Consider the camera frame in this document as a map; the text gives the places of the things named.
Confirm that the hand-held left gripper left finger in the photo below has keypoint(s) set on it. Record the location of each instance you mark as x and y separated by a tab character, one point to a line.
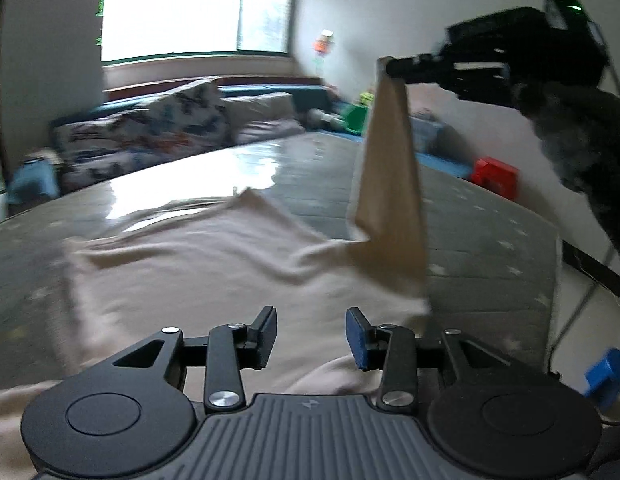
267	330

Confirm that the beige garment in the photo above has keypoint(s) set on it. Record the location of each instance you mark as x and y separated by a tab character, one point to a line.
189	260

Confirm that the blue folded blanket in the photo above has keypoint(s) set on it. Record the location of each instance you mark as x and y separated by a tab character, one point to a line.
34	180

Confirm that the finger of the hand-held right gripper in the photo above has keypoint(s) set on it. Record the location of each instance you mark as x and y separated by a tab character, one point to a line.
420	61
430	76

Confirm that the green plastic basin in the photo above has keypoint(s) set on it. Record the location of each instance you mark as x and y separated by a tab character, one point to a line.
359	119

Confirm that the teal sofa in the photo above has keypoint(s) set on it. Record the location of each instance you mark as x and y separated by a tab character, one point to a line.
270	89

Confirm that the beige cushion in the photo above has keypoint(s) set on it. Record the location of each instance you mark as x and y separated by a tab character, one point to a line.
265	112

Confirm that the green framed window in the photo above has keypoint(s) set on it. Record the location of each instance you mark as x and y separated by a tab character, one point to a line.
189	10

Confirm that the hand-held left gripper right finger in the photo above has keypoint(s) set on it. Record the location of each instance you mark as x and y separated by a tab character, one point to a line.
355	340

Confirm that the colourful toy pinwheel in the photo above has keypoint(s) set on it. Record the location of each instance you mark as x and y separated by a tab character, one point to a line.
325	47

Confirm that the blue plastic object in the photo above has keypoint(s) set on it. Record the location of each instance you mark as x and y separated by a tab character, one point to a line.
607	377

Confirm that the red plastic stool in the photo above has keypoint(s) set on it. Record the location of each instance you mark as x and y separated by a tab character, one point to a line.
495	175

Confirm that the butterfly print cushion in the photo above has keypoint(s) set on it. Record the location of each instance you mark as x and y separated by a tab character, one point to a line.
119	150
194	105

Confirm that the grey plush toy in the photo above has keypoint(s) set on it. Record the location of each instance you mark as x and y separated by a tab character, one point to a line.
324	117

